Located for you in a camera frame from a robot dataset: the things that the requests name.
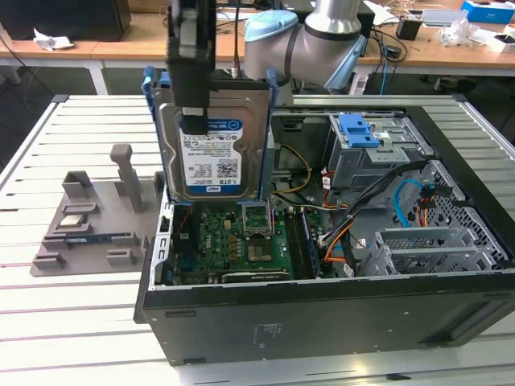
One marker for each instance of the RAM stick in slot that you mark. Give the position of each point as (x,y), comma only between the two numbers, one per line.
(311,245)

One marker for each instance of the blue and white box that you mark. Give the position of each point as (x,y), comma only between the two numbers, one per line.
(483,10)

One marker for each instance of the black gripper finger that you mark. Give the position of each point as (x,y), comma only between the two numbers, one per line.
(195,120)

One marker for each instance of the black graphics card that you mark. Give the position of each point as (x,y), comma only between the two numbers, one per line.
(257,276)

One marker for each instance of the blue plastic latch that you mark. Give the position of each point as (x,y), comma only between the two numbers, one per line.
(358,132)

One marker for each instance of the wooden desk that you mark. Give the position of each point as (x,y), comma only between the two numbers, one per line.
(120,50)

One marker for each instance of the clear plastic bag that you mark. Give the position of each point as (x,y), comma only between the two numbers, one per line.
(456,32)

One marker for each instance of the crumpled white paper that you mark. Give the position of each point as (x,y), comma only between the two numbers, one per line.
(52,40)

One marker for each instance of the small black box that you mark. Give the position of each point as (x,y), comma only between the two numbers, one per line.
(408,29)

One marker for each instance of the CPU socket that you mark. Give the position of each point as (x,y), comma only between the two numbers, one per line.
(257,221)

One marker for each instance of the green motherboard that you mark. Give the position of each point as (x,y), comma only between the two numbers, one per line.
(217,241)

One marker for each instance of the white cardboard box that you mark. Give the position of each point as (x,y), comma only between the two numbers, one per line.
(503,44)

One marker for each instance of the black speaker box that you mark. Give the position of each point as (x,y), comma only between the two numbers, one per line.
(368,24)

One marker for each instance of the blue RAM stick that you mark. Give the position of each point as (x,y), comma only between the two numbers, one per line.
(86,240)

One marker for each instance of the black computer tower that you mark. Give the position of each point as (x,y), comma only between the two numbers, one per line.
(64,20)

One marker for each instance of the grey parts rack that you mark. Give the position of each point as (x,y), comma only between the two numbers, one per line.
(96,257)

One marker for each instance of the grey optical drive cage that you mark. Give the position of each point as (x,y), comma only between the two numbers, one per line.
(362,165)

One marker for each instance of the silver laptop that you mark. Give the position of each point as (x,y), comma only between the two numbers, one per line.
(444,18)

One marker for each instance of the silver CPU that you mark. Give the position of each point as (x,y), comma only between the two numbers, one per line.
(72,221)

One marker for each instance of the black PC case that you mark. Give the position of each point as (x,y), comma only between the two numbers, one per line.
(322,321)

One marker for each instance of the hard disk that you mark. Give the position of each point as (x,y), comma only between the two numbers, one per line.
(241,153)

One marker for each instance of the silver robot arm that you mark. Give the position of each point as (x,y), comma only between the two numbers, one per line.
(306,52)

